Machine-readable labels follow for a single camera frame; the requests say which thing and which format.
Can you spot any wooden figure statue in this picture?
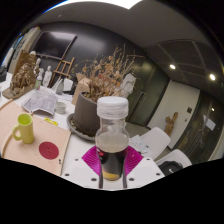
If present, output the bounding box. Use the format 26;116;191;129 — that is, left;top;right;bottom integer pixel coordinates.
163;111;179;138

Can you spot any long ceiling strip light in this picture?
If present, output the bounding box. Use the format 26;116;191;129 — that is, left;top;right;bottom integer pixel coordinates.
43;0;144;11

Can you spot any white chair with papers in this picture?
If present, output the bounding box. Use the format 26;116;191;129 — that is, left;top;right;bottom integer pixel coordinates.
139;126;172;161

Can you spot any small white cup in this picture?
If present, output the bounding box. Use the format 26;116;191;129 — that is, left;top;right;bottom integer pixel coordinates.
54;101;68;115

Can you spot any printed newspaper sheet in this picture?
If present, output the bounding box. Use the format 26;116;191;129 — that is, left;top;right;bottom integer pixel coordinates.
21;89;59;117

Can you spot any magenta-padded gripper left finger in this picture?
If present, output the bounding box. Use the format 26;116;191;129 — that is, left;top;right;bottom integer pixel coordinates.
60;145;104;190

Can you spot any yellow-green mug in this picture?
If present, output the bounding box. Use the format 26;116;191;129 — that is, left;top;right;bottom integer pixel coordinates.
11;113;35;145

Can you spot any white and green spray bottle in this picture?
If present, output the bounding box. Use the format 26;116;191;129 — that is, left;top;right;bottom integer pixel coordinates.
34;68;44;90

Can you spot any black backpack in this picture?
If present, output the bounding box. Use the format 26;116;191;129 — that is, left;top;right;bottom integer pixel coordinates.
158;160;184;177

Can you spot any small white figurine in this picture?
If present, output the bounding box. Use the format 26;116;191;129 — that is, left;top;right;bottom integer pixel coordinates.
42;65;53;88

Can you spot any small yellow tag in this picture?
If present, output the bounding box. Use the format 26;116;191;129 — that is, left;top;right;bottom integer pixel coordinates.
44;117;59;127

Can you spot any clear bottle with white cap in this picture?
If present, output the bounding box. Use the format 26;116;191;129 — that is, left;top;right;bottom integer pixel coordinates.
94;96;131;182

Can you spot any grey plant saucer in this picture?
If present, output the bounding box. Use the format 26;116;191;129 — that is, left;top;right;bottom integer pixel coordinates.
66;112;98;142

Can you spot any white cabinet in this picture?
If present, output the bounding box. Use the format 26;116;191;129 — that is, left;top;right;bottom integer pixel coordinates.
6;26;41;74

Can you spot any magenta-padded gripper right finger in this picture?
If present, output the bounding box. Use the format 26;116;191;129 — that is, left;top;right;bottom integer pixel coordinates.
121;145;166;190

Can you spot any wooden easel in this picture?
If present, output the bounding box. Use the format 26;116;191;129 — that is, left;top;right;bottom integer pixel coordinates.
49;56;76;88

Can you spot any light wooden board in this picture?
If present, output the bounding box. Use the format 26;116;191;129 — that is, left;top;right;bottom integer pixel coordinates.
0;99;72;177

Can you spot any grey glass bottle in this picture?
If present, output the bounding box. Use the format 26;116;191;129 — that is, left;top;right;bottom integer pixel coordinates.
55;77;65;95

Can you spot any black wall screen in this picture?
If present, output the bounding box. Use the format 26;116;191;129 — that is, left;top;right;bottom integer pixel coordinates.
31;30;78;60

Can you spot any flat round red coaster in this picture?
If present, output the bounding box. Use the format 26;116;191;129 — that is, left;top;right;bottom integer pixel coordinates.
38;141;60;161

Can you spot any dried plant in grey pot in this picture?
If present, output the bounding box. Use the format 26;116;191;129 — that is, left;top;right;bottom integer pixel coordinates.
71;44;139;137

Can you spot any stack of papers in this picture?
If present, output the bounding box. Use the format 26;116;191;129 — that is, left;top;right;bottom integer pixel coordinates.
128;134;151;156

